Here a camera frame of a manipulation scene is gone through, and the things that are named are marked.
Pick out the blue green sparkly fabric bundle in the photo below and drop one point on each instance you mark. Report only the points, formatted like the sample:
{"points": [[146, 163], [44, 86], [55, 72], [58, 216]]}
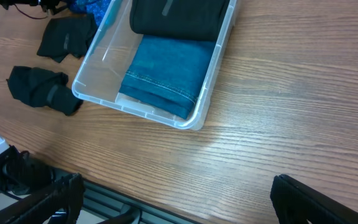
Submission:
{"points": [[97, 8]]}

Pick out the black ribbed garment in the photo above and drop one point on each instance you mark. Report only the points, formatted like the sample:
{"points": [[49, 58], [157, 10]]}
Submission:
{"points": [[178, 19]]}

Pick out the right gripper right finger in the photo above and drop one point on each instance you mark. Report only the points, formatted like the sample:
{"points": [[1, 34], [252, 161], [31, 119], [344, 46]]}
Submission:
{"points": [[297, 203]]}

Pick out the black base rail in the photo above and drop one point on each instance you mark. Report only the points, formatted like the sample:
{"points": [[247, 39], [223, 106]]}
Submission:
{"points": [[106, 203]]}

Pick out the blue denim jeans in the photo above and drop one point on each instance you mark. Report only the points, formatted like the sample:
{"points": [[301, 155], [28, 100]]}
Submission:
{"points": [[168, 73]]}

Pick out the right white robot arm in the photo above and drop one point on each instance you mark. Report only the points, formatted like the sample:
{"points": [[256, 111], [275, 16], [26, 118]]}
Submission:
{"points": [[21, 176]]}

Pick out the black taped folded garment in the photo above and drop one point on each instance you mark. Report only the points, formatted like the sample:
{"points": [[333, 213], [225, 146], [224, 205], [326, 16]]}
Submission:
{"points": [[67, 35]]}

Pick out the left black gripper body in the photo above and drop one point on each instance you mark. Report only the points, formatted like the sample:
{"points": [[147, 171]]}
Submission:
{"points": [[50, 6]]}

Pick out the clear plastic storage bin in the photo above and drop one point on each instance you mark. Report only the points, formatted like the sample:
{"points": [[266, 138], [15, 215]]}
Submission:
{"points": [[113, 50]]}

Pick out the small black folded garment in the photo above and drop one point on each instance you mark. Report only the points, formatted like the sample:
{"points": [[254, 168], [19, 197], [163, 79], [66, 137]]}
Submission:
{"points": [[37, 87]]}

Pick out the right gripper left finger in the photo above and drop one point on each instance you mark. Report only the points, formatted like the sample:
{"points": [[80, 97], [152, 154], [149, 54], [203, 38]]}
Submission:
{"points": [[60, 202]]}

